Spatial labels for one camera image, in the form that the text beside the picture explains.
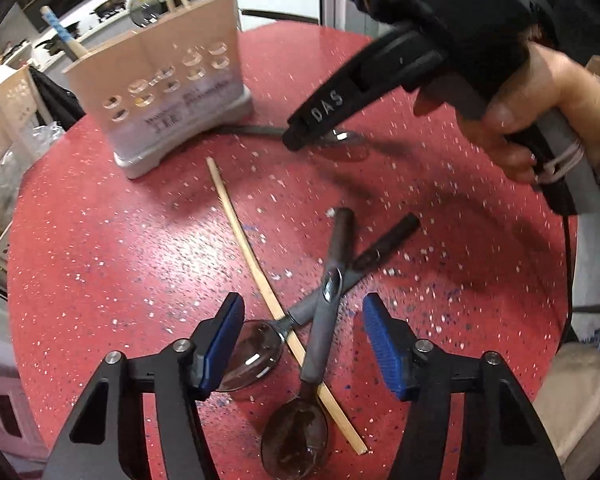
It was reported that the blue patterned wooden chopstick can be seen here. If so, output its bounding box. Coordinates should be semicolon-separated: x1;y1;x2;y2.
40;6;88;58

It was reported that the dark handled metal spoon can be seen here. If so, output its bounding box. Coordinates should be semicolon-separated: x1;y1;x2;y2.
219;208;420;392

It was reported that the pink plastic stool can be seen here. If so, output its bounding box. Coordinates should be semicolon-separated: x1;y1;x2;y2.
0;365;48;463

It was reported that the grey handled metal spoon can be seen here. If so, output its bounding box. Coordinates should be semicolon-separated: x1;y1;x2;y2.
261;208;354;479

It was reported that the person's right hand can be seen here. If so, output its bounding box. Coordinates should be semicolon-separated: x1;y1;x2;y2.
412;24;600;187

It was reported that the plain wooden chopstick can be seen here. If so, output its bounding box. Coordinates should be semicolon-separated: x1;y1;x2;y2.
206;157;368;455

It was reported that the beige plastic utensil holder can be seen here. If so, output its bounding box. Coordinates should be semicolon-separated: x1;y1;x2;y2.
64;0;253;179

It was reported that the black handled metal spoon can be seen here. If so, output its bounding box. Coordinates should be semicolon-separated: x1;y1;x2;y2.
210;125;370;162

